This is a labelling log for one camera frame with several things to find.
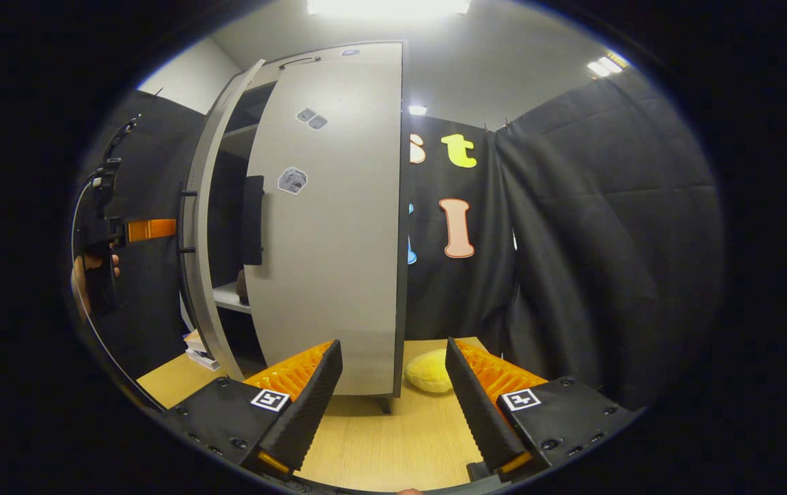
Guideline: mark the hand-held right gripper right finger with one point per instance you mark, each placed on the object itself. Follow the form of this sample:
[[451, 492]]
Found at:
[[475, 412]]

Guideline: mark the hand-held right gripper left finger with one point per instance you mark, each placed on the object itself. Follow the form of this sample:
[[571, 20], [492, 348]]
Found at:
[[314, 412]]

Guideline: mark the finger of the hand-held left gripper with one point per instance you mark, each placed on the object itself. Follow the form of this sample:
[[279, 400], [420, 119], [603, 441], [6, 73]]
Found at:
[[152, 229]]

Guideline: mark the grey shoe cabinet door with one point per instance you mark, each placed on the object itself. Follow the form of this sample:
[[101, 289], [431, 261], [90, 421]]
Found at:
[[338, 261], [199, 227]]

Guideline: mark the grey shoe cabinet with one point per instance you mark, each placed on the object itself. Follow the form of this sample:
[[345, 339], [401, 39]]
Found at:
[[231, 297]]

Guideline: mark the yellow plush toy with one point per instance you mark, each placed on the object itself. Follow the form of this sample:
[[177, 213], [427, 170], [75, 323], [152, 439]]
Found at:
[[427, 371]]

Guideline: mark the white book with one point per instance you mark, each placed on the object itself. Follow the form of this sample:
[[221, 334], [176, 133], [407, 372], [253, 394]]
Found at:
[[202, 359]]

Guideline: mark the black backdrop cloth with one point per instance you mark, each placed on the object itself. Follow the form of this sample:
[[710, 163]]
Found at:
[[606, 240]]

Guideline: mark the ceiling light panel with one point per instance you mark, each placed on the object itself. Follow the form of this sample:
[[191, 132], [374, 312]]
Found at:
[[418, 110], [603, 67], [386, 7]]

